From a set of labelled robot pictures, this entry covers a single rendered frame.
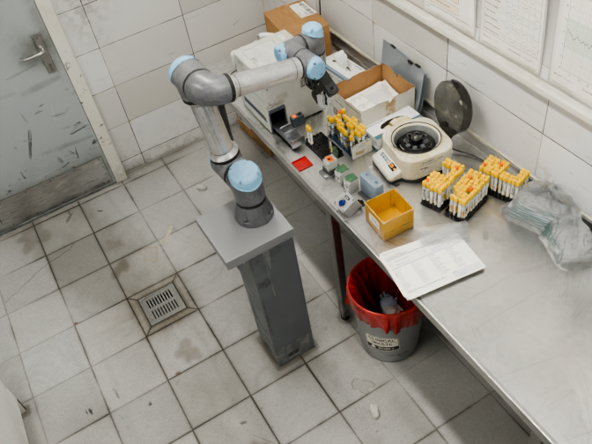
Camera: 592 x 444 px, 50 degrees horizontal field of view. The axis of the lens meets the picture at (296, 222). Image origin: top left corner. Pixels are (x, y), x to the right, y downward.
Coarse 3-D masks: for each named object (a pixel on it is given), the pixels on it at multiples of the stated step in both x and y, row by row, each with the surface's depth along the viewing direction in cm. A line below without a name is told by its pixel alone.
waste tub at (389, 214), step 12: (384, 192) 239; (396, 192) 238; (372, 204) 239; (384, 204) 243; (396, 204) 243; (408, 204) 233; (372, 216) 235; (384, 216) 243; (396, 216) 242; (408, 216) 232; (384, 228) 230; (396, 228) 234; (408, 228) 237; (384, 240) 235
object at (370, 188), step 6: (360, 174) 247; (366, 174) 247; (372, 174) 246; (360, 180) 249; (366, 180) 244; (372, 180) 244; (378, 180) 244; (360, 186) 252; (366, 186) 247; (372, 186) 242; (378, 186) 242; (360, 192) 253; (366, 192) 249; (372, 192) 245; (378, 192) 244; (366, 198) 250
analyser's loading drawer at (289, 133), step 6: (276, 120) 287; (282, 120) 287; (276, 126) 284; (282, 126) 284; (288, 126) 280; (282, 132) 279; (288, 132) 276; (294, 132) 277; (288, 138) 277; (294, 138) 277; (300, 138) 274; (294, 144) 274; (300, 144) 276
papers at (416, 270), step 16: (416, 240) 232; (384, 256) 229; (400, 256) 228; (416, 256) 227; (432, 256) 226; (448, 256) 225; (464, 256) 224; (400, 272) 223; (416, 272) 222; (432, 272) 221; (448, 272) 220; (464, 272) 219; (400, 288) 218; (416, 288) 217; (432, 288) 216
